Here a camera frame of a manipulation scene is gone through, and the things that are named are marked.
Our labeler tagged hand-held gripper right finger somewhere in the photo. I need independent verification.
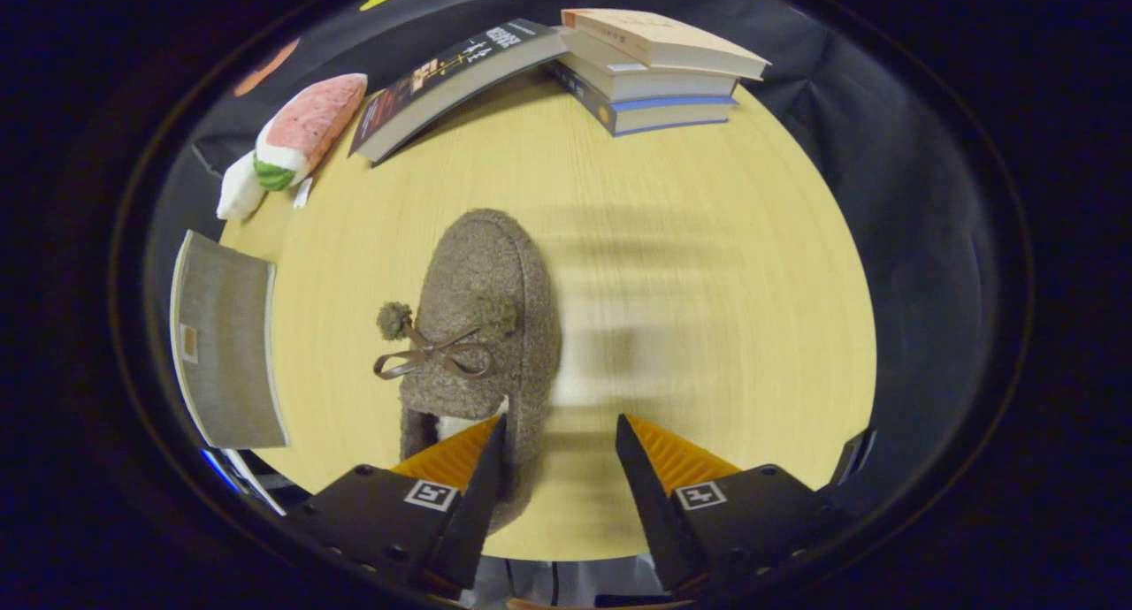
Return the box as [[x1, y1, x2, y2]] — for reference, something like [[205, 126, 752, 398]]
[[616, 414, 854, 598]]

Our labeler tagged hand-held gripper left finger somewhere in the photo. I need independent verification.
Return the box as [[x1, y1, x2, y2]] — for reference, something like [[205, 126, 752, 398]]
[[287, 414, 509, 598]]

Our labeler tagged brown fuzzy shoe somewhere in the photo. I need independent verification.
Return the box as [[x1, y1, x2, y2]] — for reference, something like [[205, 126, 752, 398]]
[[373, 209, 563, 536]]

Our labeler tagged white flat panel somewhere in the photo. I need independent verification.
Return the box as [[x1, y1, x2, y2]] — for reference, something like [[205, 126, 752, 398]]
[[221, 449, 287, 516]]

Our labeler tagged blue screen device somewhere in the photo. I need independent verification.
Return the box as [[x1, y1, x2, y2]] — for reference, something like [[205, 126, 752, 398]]
[[199, 449, 244, 496]]

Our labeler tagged blue cover book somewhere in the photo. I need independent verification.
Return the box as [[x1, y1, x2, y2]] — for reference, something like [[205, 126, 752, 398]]
[[544, 60, 738, 138]]

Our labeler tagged white plush toy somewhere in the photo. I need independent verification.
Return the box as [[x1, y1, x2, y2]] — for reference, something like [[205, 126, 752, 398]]
[[217, 150, 266, 221]]

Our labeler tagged watermelon slice plush toy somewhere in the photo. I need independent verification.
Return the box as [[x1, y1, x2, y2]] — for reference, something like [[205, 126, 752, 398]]
[[254, 72, 369, 210]]

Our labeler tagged black cover book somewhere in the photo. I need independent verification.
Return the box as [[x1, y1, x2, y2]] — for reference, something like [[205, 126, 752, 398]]
[[349, 19, 569, 165]]

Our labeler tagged beige cover book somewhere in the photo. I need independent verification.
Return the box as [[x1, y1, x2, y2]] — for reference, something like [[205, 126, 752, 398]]
[[561, 8, 772, 81]]

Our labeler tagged black rectangular frame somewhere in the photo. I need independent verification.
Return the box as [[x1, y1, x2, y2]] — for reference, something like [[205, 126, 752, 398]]
[[831, 427, 878, 487]]

